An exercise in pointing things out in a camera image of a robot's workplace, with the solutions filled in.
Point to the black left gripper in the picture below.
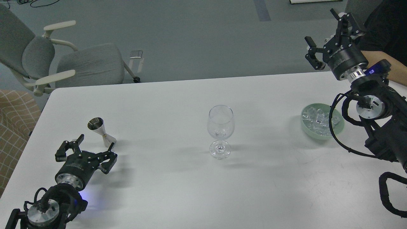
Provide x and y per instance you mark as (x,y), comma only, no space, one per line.
(79,167)

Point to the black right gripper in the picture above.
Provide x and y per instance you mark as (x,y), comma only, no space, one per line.
(343,58)

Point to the steel double jigger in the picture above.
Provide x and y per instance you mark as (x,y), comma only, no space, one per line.
(97,125)

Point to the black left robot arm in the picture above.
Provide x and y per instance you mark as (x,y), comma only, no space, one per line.
(53,208)

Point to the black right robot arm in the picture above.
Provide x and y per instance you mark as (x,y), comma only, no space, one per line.
(370,103)

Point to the person forearm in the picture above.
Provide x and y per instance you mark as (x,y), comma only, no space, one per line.
(397,71)

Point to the green ice bowl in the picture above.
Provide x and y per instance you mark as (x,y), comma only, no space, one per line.
(314,121)

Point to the clear wine glass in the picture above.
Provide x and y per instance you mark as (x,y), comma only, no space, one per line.
(220,125)

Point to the grey office chair right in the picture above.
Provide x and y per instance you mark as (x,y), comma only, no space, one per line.
(360,9)

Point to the grey office chair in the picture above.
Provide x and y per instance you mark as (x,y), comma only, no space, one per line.
(360,9)
(42,64)

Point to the person black shirt torso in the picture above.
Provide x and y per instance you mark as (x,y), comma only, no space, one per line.
(386,30)

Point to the checkered beige cushion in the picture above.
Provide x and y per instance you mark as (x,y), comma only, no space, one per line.
(19,114)

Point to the grey office chair left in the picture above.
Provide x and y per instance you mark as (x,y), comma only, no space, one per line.
(42,64)

